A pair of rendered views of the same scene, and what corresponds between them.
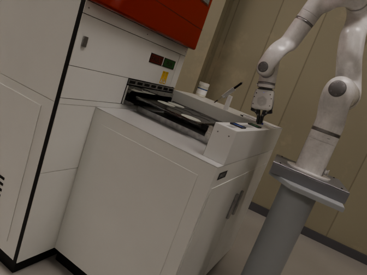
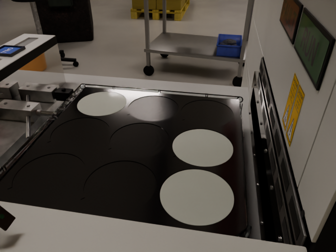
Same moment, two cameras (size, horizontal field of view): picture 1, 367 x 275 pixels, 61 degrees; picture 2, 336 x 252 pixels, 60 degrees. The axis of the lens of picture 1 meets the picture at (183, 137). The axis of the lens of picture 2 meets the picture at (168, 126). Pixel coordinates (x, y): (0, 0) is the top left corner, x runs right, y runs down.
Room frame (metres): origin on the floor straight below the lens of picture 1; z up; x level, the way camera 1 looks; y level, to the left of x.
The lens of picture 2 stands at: (2.03, -0.01, 1.20)
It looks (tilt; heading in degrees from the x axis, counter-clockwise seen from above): 34 degrees down; 165
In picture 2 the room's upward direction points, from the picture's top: straight up
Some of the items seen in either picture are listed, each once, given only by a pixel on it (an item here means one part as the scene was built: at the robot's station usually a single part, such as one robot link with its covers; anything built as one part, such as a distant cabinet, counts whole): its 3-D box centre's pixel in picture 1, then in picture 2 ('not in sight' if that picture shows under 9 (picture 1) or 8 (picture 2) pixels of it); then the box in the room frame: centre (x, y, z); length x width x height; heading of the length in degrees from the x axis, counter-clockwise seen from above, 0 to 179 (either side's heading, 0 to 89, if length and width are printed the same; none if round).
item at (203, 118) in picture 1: (182, 111); (139, 140); (1.63, 0.05, 0.90); 0.34 x 0.34 x 0.01; 65
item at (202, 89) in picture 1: (202, 89); not in sight; (2.12, -0.01, 1.01); 0.07 x 0.07 x 0.10
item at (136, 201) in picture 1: (176, 199); not in sight; (1.65, -0.08, 0.41); 0.96 x 0.64 x 0.82; 155
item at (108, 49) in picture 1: (135, 70); (274, 41); (1.55, 0.33, 1.02); 0.81 x 0.03 x 0.40; 155
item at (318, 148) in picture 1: (315, 153); not in sight; (1.37, -0.57, 0.96); 0.19 x 0.19 x 0.18
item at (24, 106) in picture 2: not in sight; (18, 110); (1.46, -0.17, 0.89); 0.08 x 0.03 x 0.03; 65
